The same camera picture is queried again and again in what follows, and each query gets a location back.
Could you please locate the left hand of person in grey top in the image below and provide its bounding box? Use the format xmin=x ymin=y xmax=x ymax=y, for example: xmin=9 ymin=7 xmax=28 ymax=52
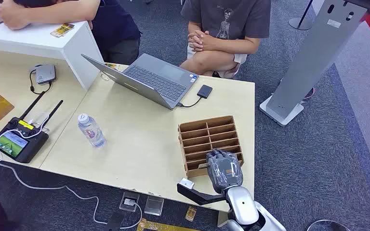
xmin=191 ymin=30 xmax=218 ymax=51

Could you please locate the right hand of person in grey top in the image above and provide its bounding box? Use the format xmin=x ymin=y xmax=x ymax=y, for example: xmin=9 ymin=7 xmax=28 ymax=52
xmin=187 ymin=33 xmax=205 ymax=52

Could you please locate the left hand of person in dark top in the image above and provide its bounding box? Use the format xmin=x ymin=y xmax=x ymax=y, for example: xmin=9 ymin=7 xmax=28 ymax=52
xmin=0 ymin=0 xmax=32 ymax=31

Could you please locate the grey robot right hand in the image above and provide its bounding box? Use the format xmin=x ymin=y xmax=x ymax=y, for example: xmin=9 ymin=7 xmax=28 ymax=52
xmin=206 ymin=149 xmax=244 ymax=194

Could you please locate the person in grey top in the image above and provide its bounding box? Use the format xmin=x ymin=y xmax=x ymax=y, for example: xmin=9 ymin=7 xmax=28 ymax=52
xmin=180 ymin=0 xmax=272 ymax=80

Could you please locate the brown slotted card organiser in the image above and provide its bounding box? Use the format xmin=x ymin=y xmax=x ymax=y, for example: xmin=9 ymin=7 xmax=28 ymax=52
xmin=177 ymin=115 xmax=245 ymax=179

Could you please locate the yellow patterned card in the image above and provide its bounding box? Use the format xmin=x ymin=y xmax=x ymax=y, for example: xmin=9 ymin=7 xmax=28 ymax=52
xmin=50 ymin=23 xmax=75 ymax=38

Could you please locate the person in dark top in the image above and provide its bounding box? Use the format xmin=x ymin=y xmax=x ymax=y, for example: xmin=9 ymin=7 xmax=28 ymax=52
xmin=0 ymin=0 xmax=142 ymax=66

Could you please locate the white desk shelf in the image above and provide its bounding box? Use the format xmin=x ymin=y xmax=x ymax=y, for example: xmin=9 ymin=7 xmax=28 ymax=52
xmin=0 ymin=9 xmax=105 ymax=91

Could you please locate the white desk leg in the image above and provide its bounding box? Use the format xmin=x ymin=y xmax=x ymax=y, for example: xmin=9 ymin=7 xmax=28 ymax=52
xmin=217 ymin=210 xmax=230 ymax=228

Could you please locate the black external drive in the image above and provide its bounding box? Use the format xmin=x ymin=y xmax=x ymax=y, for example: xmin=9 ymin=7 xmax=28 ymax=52
xmin=197 ymin=84 xmax=213 ymax=99

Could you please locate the grey laptop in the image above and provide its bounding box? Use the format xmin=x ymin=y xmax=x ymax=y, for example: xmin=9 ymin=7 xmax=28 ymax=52
xmin=81 ymin=53 xmax=200 ymax=111

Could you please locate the grey hub device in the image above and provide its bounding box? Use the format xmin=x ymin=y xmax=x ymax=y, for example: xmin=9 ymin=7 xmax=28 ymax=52
xmin=35 ymin=64 xmax=57 ymax=86

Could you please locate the grey floor cover plate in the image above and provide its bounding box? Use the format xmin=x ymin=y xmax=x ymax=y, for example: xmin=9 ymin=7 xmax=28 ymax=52
xmin=144 ymin=195 xmax=165 ymax=217

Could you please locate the round pole stand base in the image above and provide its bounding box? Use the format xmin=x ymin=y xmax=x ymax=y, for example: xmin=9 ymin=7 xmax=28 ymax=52
xmin=289 ymin=0 xmax=315 ymax=31

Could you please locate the floor socket box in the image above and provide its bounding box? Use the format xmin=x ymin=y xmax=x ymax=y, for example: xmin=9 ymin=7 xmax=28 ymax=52
xmin=119 ymin=191 xmax=140 ymax=213

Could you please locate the grey kiosk stand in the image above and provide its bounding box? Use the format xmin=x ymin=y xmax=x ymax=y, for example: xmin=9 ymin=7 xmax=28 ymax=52
xmin=259 ymin=0 xmax=369 ymax=127

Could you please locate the shoe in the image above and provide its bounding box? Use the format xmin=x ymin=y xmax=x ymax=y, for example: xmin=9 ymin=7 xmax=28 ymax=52
xmin=302 ymin=87 xmax=316 ymax=101

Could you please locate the black floor plate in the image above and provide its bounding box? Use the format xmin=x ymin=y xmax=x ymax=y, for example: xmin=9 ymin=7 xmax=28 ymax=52
xmin=105 ymin=212 xmax=127 ymax=231

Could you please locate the black remote controller with antennas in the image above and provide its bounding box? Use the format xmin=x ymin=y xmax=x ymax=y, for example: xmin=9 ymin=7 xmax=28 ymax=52
xmin=0 ymin=90 xmax=65 ymax=164

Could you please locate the clear plastic water bottle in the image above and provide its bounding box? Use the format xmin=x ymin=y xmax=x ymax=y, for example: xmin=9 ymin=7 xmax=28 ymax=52
xmin=77 ymin=113 xmax=106 ymax=149

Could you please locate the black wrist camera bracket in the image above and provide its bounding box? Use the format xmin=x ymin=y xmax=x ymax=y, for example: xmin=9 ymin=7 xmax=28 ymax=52
xmin=176 ymin=183 xmax=228 ymax=206

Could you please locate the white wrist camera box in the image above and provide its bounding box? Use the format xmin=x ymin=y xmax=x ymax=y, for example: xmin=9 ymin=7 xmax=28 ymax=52
xmin=178 ymin=178 xmax=196 ymax=191

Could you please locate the black drive cable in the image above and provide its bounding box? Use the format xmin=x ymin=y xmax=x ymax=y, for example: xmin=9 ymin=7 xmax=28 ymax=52
xmin=176 ymin=96 xmax=202 ymax=108

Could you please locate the black hub cable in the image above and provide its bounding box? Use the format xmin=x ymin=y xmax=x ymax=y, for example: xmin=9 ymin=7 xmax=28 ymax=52
xmin=29 ymin=68 xmax=52 ymax=95

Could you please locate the round grey ring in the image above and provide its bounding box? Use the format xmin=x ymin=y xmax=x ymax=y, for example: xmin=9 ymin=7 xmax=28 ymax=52
xmin=306 ymin=219 xmax=352 ymax=231

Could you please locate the white cable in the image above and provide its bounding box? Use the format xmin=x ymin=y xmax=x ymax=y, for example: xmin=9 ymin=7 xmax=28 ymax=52
xmin=0 ymin=112 xmax=144 ymax=230

